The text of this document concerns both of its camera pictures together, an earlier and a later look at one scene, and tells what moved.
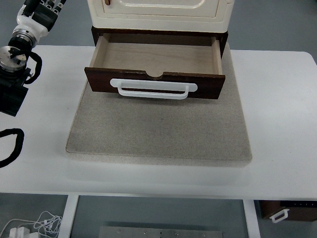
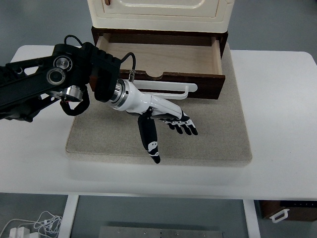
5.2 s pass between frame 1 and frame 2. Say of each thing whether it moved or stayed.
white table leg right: stayed
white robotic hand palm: moved
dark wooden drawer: stayed
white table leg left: stayed
